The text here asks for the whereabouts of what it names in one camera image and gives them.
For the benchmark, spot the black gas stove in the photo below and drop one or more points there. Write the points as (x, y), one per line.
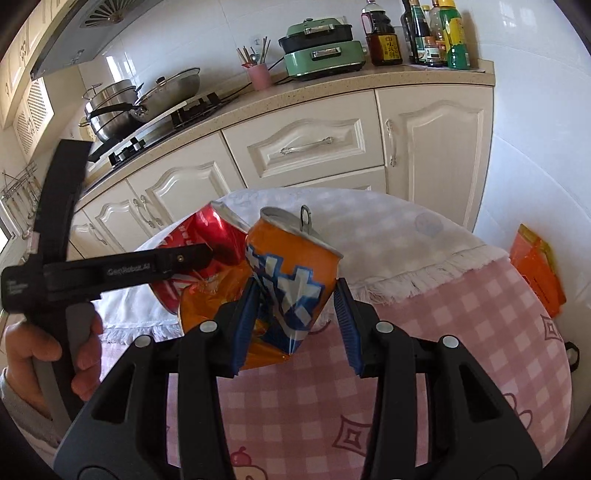
(194, 110)

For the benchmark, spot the bundle of chopsticks and spoons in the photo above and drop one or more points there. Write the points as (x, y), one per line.
(251, 57)

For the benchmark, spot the steel steamer pot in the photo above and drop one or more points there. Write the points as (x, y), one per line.
(111, 122)

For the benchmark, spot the orange snack bag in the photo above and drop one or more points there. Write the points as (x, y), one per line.
(540, 272)

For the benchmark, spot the green electric cooker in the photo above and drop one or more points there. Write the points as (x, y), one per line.
(318, 62)

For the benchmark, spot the crushed orange soda can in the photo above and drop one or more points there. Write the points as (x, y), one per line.
(295, 267)

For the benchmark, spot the white fringed cloth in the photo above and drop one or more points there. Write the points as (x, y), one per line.
(369, 221)

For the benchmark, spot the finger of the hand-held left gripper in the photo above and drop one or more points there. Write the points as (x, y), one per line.
(184, 258)

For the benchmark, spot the green bottle with yellow cap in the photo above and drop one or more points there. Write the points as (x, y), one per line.
(455, 41)

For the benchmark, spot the cream kitchen base cabinets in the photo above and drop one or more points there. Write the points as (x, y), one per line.
(429, 147)

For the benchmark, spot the wall rack of hanging utensils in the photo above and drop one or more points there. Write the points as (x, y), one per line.
(18, 198)

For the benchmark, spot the dark soy sauce bottle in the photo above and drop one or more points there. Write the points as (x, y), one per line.
(418, 32)

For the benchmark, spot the small sauce jar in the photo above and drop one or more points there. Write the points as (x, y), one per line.
(434, 53)

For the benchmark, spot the person's left hand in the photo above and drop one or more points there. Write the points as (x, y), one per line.
(23, 350)

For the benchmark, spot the person's left forearm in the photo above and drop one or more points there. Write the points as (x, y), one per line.
(23, 415)

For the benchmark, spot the cream wall cabinets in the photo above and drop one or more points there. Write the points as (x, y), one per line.
(18, 64)

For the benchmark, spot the brown oil bottle yellow label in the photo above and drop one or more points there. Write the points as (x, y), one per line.
(383, 48)

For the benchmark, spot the crushed red soda can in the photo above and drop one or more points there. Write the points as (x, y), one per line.
(212, 230)

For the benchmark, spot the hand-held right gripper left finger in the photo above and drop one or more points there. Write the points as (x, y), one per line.
(244, 332)

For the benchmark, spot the clear bottle with yellow cap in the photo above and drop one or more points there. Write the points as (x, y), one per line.
(436, 21)

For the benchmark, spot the grey range hood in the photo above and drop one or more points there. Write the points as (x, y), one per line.
(87, 32)

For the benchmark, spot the beige stone countertop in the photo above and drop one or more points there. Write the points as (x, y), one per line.
(323, 85)

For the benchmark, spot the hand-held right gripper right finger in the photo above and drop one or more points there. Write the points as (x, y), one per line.
(346, 332)

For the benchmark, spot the pink checked tablecloth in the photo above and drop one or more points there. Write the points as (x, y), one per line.
(461, 323)

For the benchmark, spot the steel wok with glass lid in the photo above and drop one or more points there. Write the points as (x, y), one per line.
(175, 90)

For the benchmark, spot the pink utensil holder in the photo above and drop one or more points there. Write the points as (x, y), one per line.
(260, 77)

